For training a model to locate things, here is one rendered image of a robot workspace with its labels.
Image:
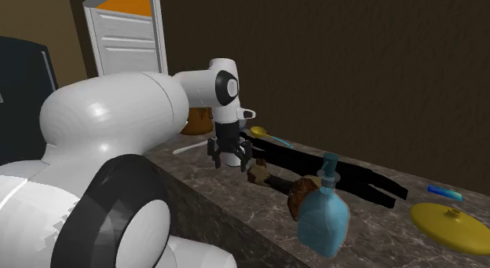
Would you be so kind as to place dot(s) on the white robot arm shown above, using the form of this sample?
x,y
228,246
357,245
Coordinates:
x,y
111,117

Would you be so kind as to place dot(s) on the white panel door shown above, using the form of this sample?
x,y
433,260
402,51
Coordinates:
x,y
126,41

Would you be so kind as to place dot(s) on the blue rectangular bar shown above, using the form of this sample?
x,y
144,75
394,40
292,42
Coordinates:
x,y
444,192

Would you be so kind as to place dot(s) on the white spoon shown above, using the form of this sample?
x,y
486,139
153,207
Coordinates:
x,y
189,147

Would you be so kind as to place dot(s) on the dark refrigerator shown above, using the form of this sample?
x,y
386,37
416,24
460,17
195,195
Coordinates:
x,y
23,106

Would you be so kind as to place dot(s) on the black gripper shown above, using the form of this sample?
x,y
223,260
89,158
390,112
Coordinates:
x,y
227,137

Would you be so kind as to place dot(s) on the yellow lid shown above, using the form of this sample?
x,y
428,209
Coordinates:
x,y
450,227

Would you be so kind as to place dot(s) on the blue glass bottle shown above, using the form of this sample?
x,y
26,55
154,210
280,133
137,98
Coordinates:
x,y
323,221

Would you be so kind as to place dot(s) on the white cup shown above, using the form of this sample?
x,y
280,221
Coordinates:
x,y
231,160

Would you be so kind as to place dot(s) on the orange brown vase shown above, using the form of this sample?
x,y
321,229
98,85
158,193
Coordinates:
x,y
197,123

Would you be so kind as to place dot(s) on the black tongs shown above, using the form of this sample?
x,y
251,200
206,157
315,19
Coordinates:
x,y
306,163

